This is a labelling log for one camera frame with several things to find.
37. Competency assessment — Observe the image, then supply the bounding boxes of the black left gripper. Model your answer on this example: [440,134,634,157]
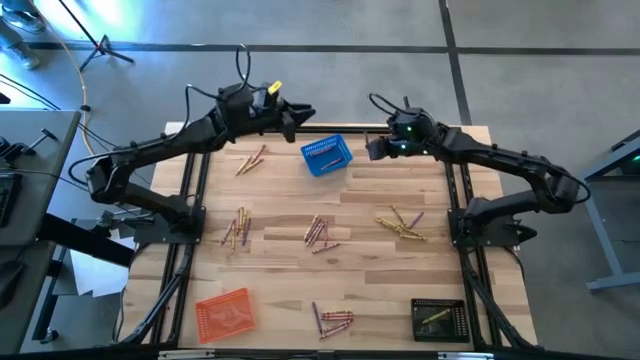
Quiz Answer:
[249,92,317,144]

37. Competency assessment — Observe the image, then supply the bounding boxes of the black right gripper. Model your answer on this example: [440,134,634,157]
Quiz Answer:
[363,131,432,162]

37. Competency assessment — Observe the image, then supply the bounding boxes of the blue plastic basket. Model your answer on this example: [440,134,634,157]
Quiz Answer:
[299,133,354,178]

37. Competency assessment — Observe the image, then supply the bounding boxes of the black plastic basket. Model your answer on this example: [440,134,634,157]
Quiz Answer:
[410,297,471,344]

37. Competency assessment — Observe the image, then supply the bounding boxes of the black tripod stand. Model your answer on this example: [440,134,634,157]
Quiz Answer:
[55,0,136,72]

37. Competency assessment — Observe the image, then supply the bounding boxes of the orange plastic basket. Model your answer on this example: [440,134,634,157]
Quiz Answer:
[194,287,257,345]

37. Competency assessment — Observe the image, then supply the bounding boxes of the black support beam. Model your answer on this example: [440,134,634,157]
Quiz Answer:
[35,212,137,269]

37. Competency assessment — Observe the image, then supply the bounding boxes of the white paper sheet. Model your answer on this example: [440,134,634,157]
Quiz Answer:
[52,243,132,300]

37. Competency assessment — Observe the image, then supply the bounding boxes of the grey desk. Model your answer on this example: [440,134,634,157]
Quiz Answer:
[0,109,83,247]

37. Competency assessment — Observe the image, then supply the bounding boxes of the grey-legged side table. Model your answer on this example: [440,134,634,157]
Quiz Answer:
[581,128,640,293]

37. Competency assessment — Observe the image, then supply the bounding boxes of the person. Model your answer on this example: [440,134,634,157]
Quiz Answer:
[0,0,49,71]

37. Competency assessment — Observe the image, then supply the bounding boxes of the black desk clamp tool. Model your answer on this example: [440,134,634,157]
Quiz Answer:
[0,127,60,165]

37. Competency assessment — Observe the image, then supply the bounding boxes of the black keyboard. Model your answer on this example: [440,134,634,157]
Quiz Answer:
[0,171,24,230]

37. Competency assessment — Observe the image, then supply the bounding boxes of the dark desk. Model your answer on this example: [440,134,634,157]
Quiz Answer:
[0,239,57,357]

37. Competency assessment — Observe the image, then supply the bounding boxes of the black aluminium table frame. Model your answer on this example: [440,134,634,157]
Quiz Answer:
[112,122,539,351]

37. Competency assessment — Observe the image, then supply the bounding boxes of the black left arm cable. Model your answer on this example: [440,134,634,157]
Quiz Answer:
[67,43,252,187]

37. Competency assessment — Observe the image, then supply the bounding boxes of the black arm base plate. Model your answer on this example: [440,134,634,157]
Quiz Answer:
[447,206,539,250]
[133,204,207,246]

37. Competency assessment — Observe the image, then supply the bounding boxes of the black clamp handle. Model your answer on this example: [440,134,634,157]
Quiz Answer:
[94,208,157,232]

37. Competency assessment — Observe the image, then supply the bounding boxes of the yellow extension cord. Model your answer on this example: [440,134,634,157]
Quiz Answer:
[29,0,97,157]

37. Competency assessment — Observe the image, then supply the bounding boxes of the silver bracket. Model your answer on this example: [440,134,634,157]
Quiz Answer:
[437,350,496,360]
[157,349,217,360]

